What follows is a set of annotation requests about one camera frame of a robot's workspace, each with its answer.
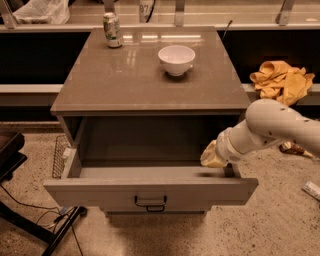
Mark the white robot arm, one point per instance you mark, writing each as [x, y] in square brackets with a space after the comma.
[267, 122]

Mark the grey top drawer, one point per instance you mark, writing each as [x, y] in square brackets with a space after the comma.
[147, 161]

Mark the grey bottom drawer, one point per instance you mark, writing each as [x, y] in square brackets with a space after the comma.
[154, 210]

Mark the white ceramic bowl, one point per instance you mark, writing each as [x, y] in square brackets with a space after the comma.
[176, 59]

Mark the blue tape strip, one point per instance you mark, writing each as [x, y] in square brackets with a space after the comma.
[64, 210]

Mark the white plastic bag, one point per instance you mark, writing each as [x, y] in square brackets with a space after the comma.
[43, 12]

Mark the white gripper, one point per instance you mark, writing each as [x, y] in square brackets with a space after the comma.
[225, 150]

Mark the black metal stand base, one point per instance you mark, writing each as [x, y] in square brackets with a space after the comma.
[25, 194]

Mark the white box on floor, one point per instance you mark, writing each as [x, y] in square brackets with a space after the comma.
[312, 189]

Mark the crumpled yellow cloth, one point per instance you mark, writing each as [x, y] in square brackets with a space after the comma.
[280, 81]

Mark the grey drawer cabinet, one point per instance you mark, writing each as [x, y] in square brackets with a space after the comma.
[130, 81]

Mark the green white soda can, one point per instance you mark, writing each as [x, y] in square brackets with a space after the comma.
[112, 30]

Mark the grey drawer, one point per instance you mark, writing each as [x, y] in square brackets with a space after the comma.
[154, 210]
[147, 161]

